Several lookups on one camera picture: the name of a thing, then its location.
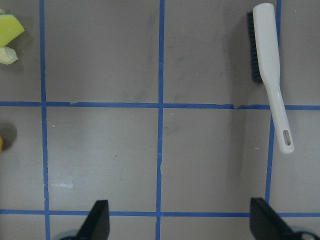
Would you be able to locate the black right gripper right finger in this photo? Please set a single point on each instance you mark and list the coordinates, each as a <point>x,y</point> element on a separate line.
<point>266,224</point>

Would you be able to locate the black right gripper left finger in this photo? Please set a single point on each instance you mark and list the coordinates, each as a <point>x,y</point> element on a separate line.
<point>97,224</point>

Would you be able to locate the yellow green sponge piece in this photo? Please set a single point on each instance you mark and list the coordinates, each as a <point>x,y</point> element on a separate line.
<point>10,29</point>

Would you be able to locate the yellow toy potato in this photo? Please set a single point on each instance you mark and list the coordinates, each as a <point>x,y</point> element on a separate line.
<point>1,144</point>

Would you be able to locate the white brush with black bristles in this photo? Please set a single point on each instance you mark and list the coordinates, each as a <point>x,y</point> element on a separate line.
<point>265,68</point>

